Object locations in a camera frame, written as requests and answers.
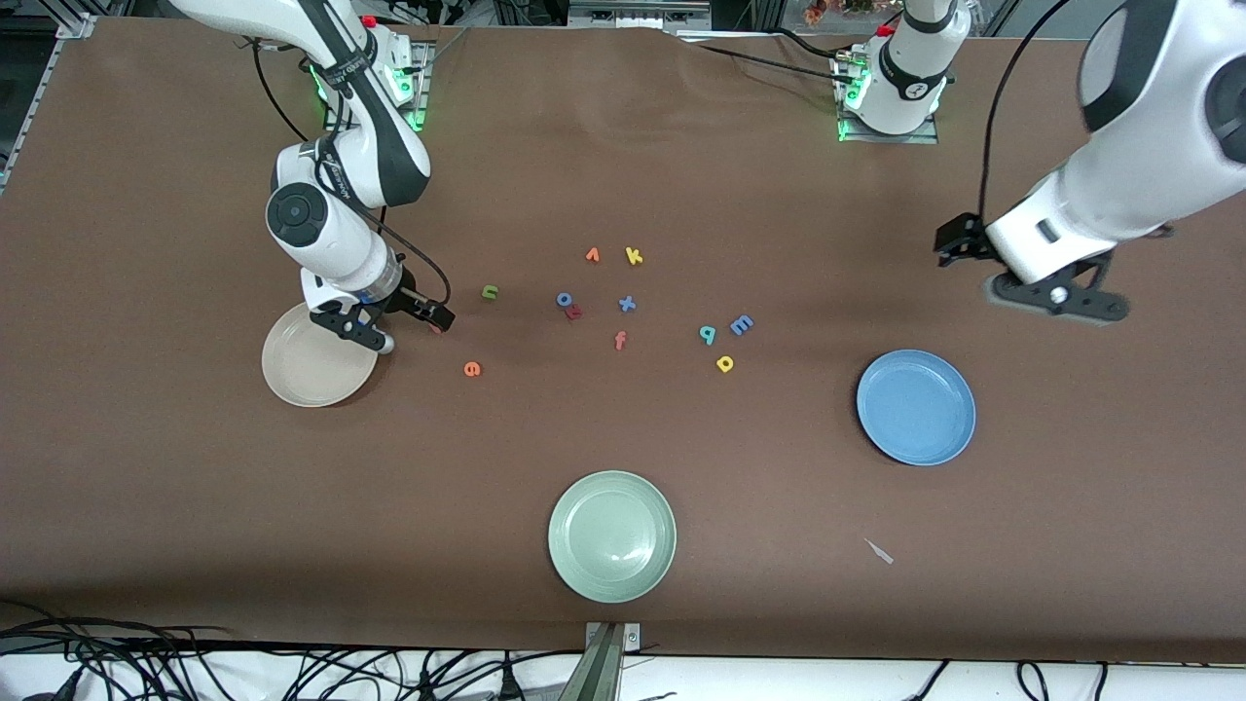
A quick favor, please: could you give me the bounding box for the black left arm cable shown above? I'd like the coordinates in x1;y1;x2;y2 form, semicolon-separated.
978;0;1077;230

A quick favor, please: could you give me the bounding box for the green round plate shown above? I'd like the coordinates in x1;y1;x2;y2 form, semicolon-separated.
547;470;678;605

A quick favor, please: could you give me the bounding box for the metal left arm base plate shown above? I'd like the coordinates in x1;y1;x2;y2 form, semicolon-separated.
832;54;940;145

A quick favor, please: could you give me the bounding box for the grey metal frame bar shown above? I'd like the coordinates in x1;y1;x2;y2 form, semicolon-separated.
568;0;712;28

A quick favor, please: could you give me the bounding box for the metal table edge bracket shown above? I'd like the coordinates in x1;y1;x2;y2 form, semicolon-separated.
584;621;641;701

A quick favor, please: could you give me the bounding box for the black cable on table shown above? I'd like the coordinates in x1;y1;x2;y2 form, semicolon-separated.
696;27;858;84

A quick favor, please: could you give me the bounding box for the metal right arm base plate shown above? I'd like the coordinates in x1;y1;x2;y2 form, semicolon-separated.
324;39;434;132

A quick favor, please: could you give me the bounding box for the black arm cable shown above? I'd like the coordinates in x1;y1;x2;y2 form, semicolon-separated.
251;37;455;308
978;0;1077;230

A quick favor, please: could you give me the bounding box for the beige round plate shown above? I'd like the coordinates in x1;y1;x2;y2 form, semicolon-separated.
261;300;381;408

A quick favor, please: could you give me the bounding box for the black floor cable bundle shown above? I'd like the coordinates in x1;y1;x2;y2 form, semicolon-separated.
0;599;585;701
905;660;1111;701

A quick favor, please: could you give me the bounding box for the aluminium table edge rail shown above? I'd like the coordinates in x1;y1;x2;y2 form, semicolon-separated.
0;15;98;191

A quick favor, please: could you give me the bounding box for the brown table cover sheet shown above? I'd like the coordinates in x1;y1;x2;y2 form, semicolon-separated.
0;18;1246;665

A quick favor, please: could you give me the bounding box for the blue round plate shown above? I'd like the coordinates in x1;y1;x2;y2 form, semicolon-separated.
857;350;976;466

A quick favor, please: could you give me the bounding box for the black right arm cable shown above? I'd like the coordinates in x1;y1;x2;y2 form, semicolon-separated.
251;37;455;308

